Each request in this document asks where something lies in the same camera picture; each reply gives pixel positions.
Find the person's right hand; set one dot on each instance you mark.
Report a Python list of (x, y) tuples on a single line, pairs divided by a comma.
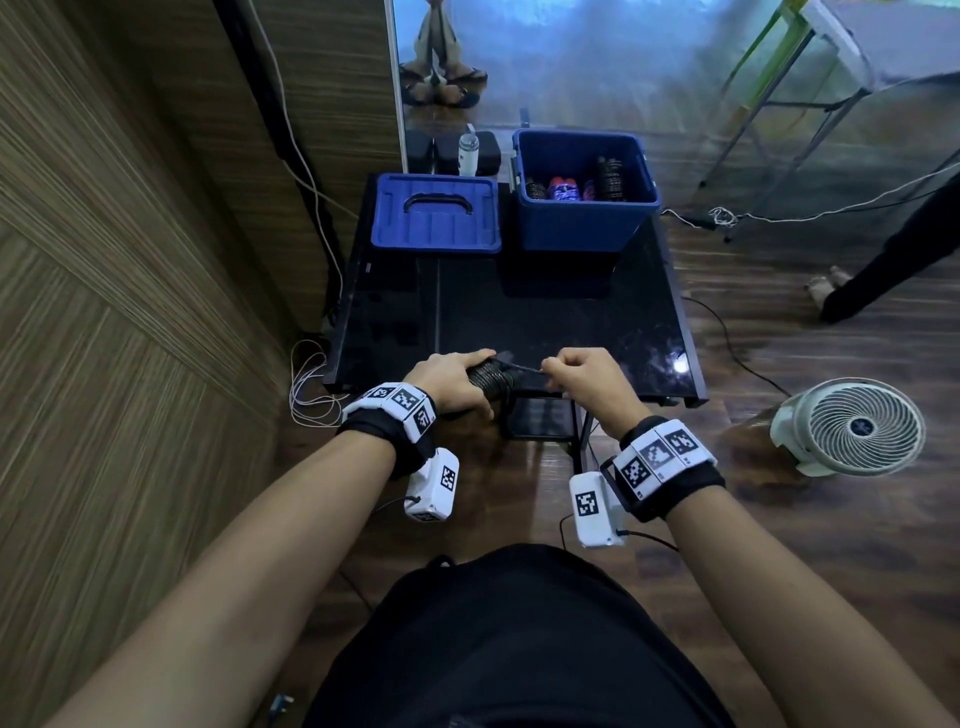
[(600, 386)]

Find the person's left hand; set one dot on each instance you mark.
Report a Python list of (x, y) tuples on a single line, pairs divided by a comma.
[(446, 382)]

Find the blue plastic bin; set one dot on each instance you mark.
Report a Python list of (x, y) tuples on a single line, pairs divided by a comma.
[(585, 225)]

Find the person's right forearm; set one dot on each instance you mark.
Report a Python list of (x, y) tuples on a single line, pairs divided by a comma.
[(795, 607)]

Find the person's left forearm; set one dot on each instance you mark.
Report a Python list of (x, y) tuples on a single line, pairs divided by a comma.
[(225, 592)]

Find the blue bin lid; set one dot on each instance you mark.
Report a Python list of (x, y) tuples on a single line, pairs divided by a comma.
[(405, 232)]

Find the person's black clothing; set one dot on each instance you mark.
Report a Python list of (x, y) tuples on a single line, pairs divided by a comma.
[(517, 645)]

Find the black wristband with marker tags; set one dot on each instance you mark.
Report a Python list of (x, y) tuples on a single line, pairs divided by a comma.
[(660, 465), (394, 424)]

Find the black glossy low table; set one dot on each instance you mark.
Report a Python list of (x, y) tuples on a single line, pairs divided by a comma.
[(525, 315)]

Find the black charger plug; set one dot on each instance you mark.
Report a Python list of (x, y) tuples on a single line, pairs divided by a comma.
[(701, 222)]

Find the white water bottle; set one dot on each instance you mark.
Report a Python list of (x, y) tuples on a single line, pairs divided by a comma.
[(468, 154)]

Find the black pouch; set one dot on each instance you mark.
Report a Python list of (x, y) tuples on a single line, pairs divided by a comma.
[(490, 152)]

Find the white floor fan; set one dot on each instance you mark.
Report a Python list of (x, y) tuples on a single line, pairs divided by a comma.
[(855, 427)]

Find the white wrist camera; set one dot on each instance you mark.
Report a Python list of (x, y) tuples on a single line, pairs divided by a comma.
[(431, 487), (592, 510)]

